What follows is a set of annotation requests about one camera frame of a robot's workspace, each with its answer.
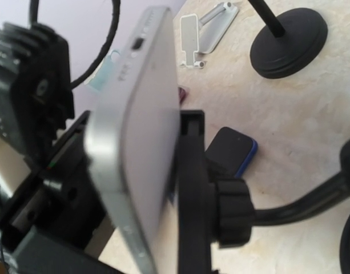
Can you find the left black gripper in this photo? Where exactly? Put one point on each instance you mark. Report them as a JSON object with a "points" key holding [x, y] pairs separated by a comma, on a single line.
{"points": [[47, 224]]}

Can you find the silver folding phone stand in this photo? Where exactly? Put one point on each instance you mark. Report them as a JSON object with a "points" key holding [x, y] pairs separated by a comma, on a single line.
{"points": [[201, 35]]}

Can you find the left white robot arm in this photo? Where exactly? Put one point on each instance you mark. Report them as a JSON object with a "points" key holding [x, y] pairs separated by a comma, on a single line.
{"points": [[36, 99]]}

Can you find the light blue mug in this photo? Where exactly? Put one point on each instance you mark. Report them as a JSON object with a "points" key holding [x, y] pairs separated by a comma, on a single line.
{"points": [[104, 71]]}

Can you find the black tall phone stand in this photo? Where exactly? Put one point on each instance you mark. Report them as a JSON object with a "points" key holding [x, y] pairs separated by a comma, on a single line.
{"points": [[288, 42]]}

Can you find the blue phone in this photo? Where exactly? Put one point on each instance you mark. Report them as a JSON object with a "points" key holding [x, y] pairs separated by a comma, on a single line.
{"points": [[229, 154]]}

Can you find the black phone red case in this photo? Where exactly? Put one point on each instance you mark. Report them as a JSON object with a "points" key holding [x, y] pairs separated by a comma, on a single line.
{"points": [[183, 92]]}

